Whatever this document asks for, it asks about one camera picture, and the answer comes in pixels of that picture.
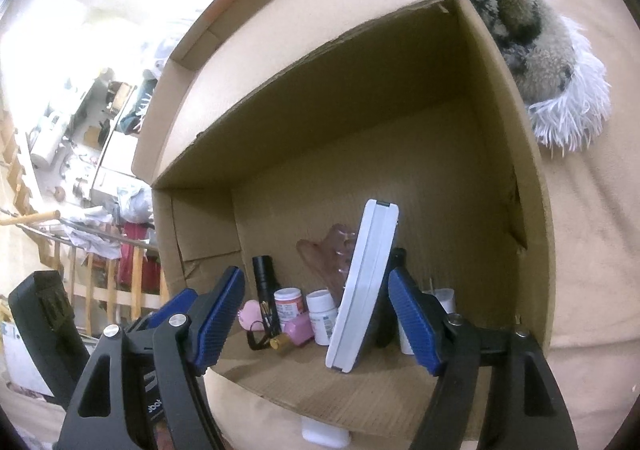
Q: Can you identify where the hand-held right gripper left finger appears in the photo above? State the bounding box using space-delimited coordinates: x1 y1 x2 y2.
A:
54 267 247 450

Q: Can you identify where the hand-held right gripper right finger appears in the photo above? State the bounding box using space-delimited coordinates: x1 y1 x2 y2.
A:
387 267 577 450

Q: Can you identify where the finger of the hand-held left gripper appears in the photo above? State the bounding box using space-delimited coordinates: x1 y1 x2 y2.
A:
126 288 200 335

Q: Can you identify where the black flashlight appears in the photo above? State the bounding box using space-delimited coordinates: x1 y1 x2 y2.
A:
245 255 279 351

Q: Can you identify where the white case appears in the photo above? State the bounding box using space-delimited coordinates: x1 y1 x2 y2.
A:
325 199 400 374

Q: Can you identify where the pink perfume bottle gold cap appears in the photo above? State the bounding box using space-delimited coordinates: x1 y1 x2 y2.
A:
270 315 315 355

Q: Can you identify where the brown cardboard box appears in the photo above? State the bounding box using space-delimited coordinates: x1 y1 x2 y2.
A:
131 0 557 442

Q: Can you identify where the red cloth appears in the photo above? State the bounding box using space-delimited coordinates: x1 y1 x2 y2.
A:
116 222 161 293

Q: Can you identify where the white bottle with red label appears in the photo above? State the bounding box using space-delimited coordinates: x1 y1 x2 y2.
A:
273 287 305 331

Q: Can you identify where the wooden railing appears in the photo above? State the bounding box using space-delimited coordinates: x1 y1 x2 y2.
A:
0 210 168 335

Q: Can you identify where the white bottle with blue label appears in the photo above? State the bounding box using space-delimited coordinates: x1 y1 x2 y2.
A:
306 290 339 346

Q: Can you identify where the white crumpled cloth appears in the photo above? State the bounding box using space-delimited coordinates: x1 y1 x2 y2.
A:
116 184 154 223

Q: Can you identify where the white rectangular block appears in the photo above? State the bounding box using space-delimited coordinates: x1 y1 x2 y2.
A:
301 417 352 449

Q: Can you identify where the white appliance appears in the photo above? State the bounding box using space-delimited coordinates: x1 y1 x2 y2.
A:
29 112 68 169

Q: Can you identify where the dark green cloth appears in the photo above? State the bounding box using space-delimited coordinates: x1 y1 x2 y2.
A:
120 80 157 137

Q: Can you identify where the white furry cushion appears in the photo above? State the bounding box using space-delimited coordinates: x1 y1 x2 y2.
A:
527 14 614 157

